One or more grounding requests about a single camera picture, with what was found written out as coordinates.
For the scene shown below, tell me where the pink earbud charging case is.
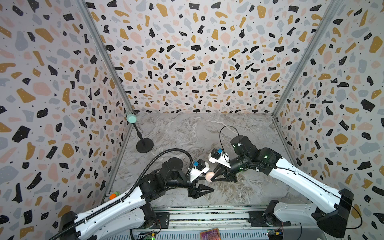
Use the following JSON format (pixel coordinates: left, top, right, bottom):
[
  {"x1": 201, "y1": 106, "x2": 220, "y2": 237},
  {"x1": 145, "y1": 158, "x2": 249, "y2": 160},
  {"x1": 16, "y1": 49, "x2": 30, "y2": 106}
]
[{"x1": 205, "y1": 172, "x2": 215, "y2": 182}]

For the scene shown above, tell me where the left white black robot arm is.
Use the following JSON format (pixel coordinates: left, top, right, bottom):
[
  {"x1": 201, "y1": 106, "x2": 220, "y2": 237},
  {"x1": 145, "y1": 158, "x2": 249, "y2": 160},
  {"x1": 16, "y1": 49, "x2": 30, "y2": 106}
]
[{"x1": 59, "y1": 158, "x2": 214, "y2": 240}]

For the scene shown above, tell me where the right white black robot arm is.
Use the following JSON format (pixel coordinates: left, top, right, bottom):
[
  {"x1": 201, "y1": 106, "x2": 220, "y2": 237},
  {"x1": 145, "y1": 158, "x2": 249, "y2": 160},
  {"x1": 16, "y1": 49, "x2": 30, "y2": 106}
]
[{"x1": 209, "y1": 135, "x2": 354, "y2": 239}]

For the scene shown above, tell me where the pink circuit board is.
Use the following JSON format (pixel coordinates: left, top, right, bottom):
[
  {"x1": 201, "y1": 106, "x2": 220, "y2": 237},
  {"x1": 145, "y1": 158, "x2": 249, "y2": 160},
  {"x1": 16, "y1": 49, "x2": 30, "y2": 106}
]
[{"x1": 200, "y1": 228, "x2": 221, "y2": 240}]

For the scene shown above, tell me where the microphone stand with green ball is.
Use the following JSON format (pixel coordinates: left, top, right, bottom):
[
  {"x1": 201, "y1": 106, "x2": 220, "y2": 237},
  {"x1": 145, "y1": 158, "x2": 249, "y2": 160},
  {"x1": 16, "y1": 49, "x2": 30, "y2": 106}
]
[{"x1": 127, "y1": 114, "x2": 154, "y2": 154}]

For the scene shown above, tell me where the small electronics board with leds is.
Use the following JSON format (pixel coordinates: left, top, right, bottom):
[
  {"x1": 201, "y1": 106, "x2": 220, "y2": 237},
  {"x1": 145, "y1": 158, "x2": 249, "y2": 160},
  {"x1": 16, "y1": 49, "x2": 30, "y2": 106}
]
[{"x1": 143, "y1": 232, "x2": 158, "y2": 240}]

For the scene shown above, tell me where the orange green connector block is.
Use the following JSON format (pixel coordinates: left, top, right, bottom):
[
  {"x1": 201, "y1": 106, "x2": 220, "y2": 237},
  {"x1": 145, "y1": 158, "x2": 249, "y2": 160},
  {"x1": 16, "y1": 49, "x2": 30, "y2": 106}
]
[{"x1": 109, "y1": 192, "x2": 121, "y2": 200}]

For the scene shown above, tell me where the right small electronics board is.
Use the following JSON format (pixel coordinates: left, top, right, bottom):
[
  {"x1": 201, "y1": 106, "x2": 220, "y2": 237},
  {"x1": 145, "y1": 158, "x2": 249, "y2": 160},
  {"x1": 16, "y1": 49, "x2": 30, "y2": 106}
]
[{"x1": 267, "y1": 230, "x2": 284, "y2": 240}]

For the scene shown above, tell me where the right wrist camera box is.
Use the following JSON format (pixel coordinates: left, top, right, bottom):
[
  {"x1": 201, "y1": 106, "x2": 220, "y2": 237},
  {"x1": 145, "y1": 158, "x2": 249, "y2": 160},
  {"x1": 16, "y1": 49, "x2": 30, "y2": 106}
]
[{"x1": 209, "y1": 149, "x2": 231, "y2": 168}]

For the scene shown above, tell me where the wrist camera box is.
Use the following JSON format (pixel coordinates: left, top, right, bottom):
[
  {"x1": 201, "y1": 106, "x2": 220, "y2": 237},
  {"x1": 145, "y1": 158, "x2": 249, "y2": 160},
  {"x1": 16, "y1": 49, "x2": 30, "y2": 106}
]
[
  {"x1": 189, "y1": 159, "x2": 210, "y2": 182},
  {"x1": 209, "y1": 149, "x2": 231, "y2": 168}
]

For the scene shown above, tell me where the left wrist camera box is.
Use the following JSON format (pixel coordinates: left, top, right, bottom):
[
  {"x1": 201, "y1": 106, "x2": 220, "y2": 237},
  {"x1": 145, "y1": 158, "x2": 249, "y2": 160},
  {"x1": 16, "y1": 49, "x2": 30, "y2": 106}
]
[{"x1": 189, "y1": 159, "x2": 210, "y2": 182}]

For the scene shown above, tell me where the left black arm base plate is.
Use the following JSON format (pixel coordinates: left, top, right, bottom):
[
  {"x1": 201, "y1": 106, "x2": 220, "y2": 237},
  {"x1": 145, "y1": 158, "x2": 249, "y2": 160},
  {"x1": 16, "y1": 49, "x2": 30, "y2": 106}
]
[{"x1": 141, "y1": 212, "x2": 170, "y2": 229}]

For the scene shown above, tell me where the black corrugated cable conduit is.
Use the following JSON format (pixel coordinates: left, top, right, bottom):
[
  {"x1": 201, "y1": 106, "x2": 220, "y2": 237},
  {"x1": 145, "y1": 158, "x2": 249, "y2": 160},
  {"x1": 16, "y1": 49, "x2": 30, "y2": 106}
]
[{"x1": 49, "y1": 148, "x2": 194, "y2": 240}]

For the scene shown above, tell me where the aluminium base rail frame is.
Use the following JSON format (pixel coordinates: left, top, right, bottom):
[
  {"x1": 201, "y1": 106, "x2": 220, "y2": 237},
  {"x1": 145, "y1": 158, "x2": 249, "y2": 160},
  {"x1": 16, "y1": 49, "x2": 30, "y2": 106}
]
[{"x1": 80, "y1": 205, "x2": 334, "y2": 240}]

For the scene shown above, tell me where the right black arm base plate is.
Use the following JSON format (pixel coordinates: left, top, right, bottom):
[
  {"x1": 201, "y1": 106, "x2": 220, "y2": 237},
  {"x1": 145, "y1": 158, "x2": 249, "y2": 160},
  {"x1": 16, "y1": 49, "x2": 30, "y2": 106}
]
[{"x1": 248, "y1": 211, "x2": 281, "y2": 227}]

